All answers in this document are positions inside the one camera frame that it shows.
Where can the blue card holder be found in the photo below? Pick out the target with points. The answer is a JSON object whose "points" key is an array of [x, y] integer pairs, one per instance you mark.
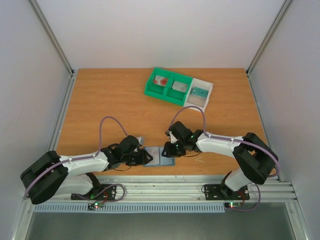
{"points": [[164, 161]]}

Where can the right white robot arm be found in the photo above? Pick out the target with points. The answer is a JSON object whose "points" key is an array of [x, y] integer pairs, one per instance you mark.
{"points": [[255, 159]]}

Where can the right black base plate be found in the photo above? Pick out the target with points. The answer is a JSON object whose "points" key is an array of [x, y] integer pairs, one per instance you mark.
{"points": [[214, 192]]}

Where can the red circle card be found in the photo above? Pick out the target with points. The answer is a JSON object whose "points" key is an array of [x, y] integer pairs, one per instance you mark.
{"points": [[160, 80]]}

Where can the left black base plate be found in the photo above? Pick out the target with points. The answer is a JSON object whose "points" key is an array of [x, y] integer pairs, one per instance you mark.
{"points": [[105, 192]]}

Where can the circuit board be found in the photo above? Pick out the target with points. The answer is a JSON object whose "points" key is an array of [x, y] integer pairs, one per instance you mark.
{"points": [[95, 205], [232, 204]]}

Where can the green bin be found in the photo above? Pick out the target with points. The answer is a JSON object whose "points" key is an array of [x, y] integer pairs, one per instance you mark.
{"points": [[173, 96], [153, 90]]}

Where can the left aluminium frame post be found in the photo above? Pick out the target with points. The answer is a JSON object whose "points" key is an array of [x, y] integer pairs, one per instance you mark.
{"points": [[48, 30]]}

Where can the aluminium rail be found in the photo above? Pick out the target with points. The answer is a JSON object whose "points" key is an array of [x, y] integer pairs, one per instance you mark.
{"points": [[61, 113], [255, 96], [187, 188]]}

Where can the middle green bin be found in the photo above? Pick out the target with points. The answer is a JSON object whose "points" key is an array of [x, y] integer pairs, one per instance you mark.
{"points": [[173, 96]]}

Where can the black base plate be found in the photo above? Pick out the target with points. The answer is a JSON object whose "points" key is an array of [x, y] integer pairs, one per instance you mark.
{"points": [[105, 192], [214, 192]]}

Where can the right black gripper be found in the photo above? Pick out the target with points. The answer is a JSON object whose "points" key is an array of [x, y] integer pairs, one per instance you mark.
{"points": [[170, 149]]}

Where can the right aluminium frame post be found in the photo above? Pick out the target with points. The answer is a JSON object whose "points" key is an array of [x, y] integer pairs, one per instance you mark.
{"points": [[269, 35]]}

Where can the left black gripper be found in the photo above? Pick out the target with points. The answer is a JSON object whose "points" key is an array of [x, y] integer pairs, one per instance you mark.
{"points": [[143, 159]]}

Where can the white bin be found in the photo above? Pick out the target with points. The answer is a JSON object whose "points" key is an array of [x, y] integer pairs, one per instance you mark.
{"points": [[191, 100]]}

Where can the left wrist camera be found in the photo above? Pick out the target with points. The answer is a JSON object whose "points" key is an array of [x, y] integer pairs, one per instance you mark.
{"points": [[140, 139]]}

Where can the front aluminium rail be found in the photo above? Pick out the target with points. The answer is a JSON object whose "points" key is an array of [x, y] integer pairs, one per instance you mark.
{"points": [[187, 188]]}

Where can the left green bin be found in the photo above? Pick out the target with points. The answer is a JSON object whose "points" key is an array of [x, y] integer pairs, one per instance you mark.
{"points": [[153, 90]]}

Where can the right side aluminium rail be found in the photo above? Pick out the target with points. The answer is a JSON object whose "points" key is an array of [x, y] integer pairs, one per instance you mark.
{"points": [[255, 96]]}

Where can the aluminium frame post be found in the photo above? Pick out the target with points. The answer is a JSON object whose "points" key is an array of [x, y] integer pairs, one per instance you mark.
{"points": [[269, 35], [48, 30]]}

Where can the left side aluminium rail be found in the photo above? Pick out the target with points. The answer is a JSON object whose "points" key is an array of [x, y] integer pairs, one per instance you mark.
{"points": [[61, 113]]}

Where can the right circuit board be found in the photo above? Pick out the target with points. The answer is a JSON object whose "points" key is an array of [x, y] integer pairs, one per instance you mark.
{"points": [[232, 204]]}

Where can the teal card in bin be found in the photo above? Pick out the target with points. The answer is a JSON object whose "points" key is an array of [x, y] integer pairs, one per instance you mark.
{"points": [[199, 92]]}

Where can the left circuit board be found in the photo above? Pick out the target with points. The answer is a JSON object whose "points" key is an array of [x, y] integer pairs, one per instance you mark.
{"points": [[95, 205]]}

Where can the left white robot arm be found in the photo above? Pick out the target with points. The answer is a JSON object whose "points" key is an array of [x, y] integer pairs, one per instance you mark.
{"points": [[53, 174]]}

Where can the grey flower card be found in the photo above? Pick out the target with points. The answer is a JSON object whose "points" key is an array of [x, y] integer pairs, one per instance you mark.
{"points": [[180, 86]]}

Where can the grey slotted cable duct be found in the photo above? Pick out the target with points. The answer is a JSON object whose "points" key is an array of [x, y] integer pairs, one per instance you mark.
{"points": [[130, 208]]}

